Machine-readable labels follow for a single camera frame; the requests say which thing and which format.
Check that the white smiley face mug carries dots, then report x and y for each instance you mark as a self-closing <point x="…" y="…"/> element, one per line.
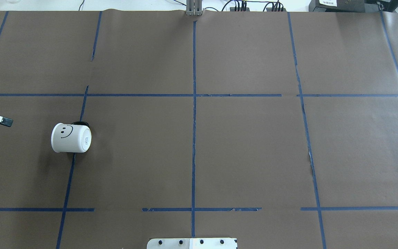
<point x="71" y="138"/>

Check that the black power strip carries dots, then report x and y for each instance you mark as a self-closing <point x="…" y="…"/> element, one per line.
<point x="254" y="5"/>

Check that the black box with label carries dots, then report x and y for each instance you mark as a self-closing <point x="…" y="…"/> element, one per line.
<point x="360" y="6"/>

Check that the white camera stand post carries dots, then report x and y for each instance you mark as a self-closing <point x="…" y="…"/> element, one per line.
<point x="192" y="243"/>

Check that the aluminium frame post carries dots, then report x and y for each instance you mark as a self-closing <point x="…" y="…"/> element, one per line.
<point x="194" y="7"/>

